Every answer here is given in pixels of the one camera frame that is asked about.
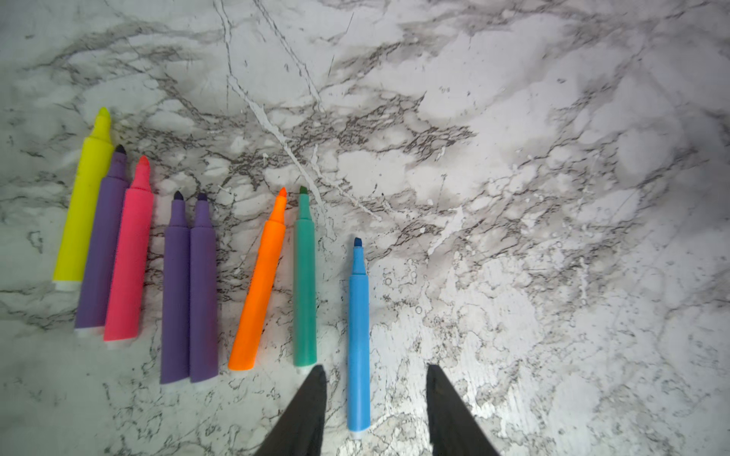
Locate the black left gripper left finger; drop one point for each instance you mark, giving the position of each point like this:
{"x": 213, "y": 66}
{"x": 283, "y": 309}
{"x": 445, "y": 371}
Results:
{"x": 300, "y": 429}

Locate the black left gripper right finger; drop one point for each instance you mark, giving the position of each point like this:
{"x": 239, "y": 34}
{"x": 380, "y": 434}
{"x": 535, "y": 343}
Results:
{"x": 453, "y": 429}

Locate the orange pen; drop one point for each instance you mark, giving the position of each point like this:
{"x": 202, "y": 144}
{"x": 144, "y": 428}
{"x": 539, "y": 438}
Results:
{"x": 252, "y": 319}

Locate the blue pen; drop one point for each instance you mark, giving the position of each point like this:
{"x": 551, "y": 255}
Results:
{"x": 358, "y": 388}

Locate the purple pen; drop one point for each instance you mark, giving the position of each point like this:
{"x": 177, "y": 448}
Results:
{"x": 204, "y": 364}
{"x": 95, "y": 290}
{"x": 176, "y": 282}

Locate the green pen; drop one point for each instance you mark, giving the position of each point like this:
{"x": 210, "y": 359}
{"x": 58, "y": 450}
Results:
{"x": 305, "y": 295}

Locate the pink red pen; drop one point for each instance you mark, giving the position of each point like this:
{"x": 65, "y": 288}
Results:
{"x": 126, "y": 291}

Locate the yellow highlighter pen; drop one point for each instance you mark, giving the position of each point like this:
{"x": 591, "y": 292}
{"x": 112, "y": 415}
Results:
{"x": 94, "y": 164}

